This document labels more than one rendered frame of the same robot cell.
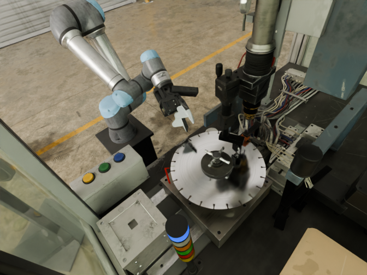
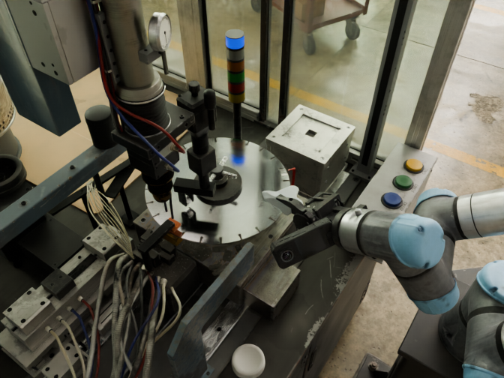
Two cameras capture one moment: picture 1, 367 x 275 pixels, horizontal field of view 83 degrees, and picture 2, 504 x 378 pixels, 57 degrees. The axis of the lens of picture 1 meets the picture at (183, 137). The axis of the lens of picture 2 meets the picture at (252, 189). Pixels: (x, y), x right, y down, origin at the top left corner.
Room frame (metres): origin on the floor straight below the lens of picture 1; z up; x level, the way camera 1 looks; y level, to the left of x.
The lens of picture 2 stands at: (1.14, -0.29, 1.73)
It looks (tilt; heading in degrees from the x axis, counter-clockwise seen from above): 47 degrees down; 159
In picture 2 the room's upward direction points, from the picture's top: straight up
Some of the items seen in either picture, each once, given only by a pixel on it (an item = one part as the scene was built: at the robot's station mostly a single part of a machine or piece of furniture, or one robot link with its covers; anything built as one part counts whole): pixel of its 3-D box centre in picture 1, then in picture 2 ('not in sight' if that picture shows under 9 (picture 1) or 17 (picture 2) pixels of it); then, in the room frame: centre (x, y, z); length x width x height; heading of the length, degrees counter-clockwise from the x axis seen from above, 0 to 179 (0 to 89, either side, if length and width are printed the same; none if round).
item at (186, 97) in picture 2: (226, 101); (199, 130); (0.49, -0.14, 1.17); 0.06 x 0.05 x 0.20; 116
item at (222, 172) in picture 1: (216, 162); (217, 181); (0.43, -0.10, 0.96); 0.11 x 0.11 x 0.03
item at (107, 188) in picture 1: (112, 179); (390, 200); (0.52, 0.33, 0.82); 0.28 x 0.11 x 0.15; 125
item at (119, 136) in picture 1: (120, 127); (481, 325); (0.88, 0.34, 0.80); 0.15 x 0.15 x 0.10
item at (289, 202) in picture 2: (182, 105); (295, 210); (0.64, -0.02, 1.07); 0.09 x 0.02 x 0.05; 22
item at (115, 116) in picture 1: (114, 110); (502, 299); (0.88, 0.33, 0.91); 0.13 x 0.12 x 0.14; 138
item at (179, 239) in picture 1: (177, 228); (235, 39); (0.16, 0.04, 1.14); 0.05 x 0.04 x 0.03; 35
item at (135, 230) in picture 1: (138, 231); (308, 153); (0.28, 0.21, 0.82); 0.18 x 0.18 x 0.15; 35
